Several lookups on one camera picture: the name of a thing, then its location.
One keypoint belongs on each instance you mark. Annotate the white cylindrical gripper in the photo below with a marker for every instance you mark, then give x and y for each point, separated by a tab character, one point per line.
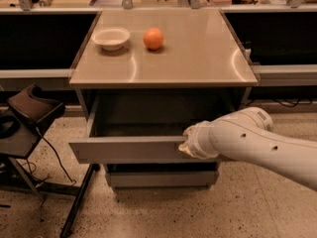
197	140

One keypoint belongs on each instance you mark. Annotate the grey top drawer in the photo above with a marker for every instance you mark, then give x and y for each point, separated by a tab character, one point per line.
142	128

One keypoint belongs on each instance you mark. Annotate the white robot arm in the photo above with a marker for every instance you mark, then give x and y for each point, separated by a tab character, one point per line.
247	136

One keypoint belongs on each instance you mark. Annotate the grey drawer cabinet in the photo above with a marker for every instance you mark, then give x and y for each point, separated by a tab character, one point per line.
199	54

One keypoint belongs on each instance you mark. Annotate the orange fruit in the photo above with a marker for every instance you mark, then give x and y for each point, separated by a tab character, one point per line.
153	39

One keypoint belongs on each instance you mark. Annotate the white bowl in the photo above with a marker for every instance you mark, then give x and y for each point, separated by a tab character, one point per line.
111	39

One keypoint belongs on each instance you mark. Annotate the black floor bar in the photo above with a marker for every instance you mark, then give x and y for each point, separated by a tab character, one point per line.
66	229

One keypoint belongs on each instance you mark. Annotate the dark stand with tray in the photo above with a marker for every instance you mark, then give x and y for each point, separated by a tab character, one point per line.
23	125

